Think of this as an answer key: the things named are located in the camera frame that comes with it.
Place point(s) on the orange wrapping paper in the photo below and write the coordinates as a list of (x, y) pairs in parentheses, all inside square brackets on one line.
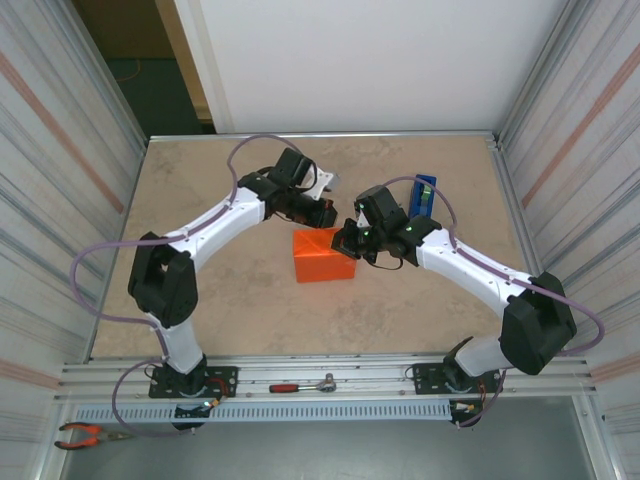
[(322, 257)]

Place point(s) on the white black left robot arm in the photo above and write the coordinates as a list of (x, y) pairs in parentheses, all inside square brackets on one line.
[(170, 280)]

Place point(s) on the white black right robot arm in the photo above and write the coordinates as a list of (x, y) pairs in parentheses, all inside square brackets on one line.
[(535, 325)]

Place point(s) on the blue tape dispenser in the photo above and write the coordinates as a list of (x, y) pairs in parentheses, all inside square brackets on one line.
[(422, 197)]

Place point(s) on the black connector module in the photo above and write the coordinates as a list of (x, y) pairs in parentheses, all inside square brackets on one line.
[(460, 410), (187, 412)]

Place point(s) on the corrugated translucent side panel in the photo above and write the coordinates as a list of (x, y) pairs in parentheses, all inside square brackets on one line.
[(600, 200), (50, 200)]

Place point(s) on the aluminium table frame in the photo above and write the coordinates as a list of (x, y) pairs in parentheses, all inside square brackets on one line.
[(350, 367)]

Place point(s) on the white door frame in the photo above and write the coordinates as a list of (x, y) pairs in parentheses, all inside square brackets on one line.
[(202, 60)]

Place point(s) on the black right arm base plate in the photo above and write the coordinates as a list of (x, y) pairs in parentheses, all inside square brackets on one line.
[(425, 372)]

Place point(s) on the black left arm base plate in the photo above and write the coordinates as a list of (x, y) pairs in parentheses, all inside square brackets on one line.
[(225, 372)]

